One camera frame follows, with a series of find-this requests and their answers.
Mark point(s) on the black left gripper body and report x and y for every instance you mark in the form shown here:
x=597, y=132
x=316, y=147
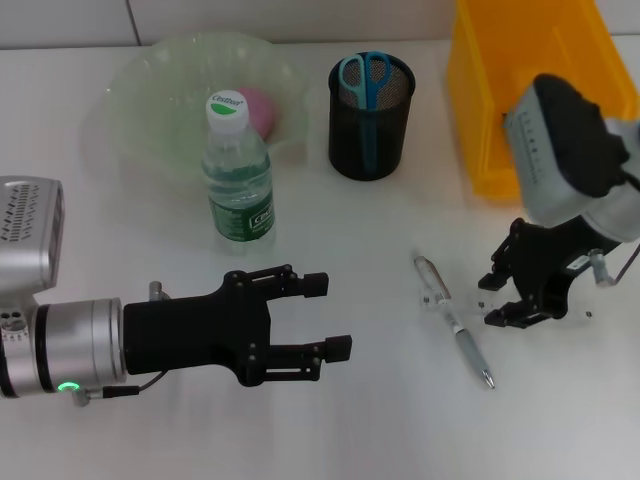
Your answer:
x=190, y=335

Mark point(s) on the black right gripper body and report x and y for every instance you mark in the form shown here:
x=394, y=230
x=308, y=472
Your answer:
x=550, y=265

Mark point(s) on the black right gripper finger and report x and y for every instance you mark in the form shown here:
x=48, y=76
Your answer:
x=505, y=265
x=515, y=315

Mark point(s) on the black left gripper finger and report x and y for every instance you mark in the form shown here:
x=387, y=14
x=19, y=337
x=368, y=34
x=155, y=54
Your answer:
x=339, y=349
x=316, y=285

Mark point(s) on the transparent plastic ruler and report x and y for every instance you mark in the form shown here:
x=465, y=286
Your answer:
x=465, y=306

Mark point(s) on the water bottle green label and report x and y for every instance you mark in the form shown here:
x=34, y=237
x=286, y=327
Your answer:
x=240, y=190

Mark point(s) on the pink peach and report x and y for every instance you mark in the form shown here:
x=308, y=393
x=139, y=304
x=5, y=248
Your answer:
x=262, y=112

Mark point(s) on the blue safety scissors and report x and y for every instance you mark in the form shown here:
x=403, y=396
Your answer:
x=372, y=90

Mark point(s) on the grey grip ballpoint pen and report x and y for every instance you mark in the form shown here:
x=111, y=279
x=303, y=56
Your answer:
x=470, y=350

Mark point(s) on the black mesh pen holder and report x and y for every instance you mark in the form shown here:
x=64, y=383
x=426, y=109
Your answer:
x=350, y=150

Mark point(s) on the translucent green fruit plate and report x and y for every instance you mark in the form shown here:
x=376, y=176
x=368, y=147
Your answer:
x=160, y=110

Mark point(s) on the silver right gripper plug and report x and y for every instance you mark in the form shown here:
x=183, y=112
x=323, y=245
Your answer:
x=598, y=262

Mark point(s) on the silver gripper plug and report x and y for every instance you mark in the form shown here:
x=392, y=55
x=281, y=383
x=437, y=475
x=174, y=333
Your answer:
x=159, y=291
x=598, y=262

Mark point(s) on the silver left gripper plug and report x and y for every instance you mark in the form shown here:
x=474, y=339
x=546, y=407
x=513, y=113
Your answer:
x=159, y=291

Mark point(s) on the yellow plastic storage bin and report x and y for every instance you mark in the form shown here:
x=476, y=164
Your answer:
x=480, y=100

